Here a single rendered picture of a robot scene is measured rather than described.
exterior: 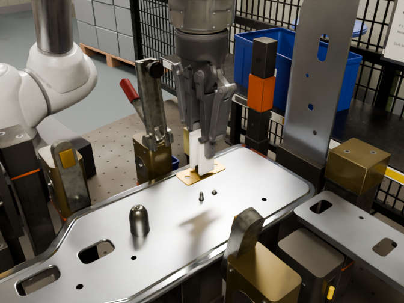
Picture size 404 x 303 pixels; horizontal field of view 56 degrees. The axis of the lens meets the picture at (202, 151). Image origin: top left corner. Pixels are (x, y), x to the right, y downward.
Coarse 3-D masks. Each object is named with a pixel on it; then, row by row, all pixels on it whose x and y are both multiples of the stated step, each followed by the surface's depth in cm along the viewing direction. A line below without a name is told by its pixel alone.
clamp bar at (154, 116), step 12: (144, 60) 68; (156, 60) 68; (144, 72) 67; (156, 72) 65; (144, 84) 68; (156, 84) 70; (144, 96) 69; (156, 96) 71; (144, 108) 70; (156, 108) 72; (144, 120) 72; (156, 120) 73; (168, 144) 75
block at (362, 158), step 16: (352, 144) 73; (368, 144) 73; (336, 160) 70; (352, 160) 68; (368, 160) 68; (384, 160) 69; (336, 176) 72; (352, 176) 69; (368, 176) 67; (336, 192) 74; (352, 192) 70; (368, 192) 72; (320, 208) 78; (368, 208) 76
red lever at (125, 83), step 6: (120, 84) 77; (126, 84) 77; (126, 90) 76; (132, 90) 76; (132, 96) 76; (138, 96) 77; (132, 102) 76; (138, 102) 76; (138, 108) 75; (138, 114) 76; (156, 132) 74; (156, 138) 73; (162, 138) 74
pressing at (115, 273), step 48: (240, 144) 84; (144, 192) 70; (192, 192) 70; (240, 192) 70; (288, 192) 70; (96, 240) 59; (144, 240) 59; (192, 240) 59; (0, 288) 52; (48, 288) 52; (96, 288) 52; (144, 288) 52
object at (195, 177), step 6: (216, 162) 67; (216, 168) 65; (222, 168) 65; (180, 174) 64; (186, 174) 64; (192, 174) 64; (198, 174) 64; (204, 174) 64; (210, 174) 64; (186, 180) 62; (192, 180) 62; (198, 180) 62
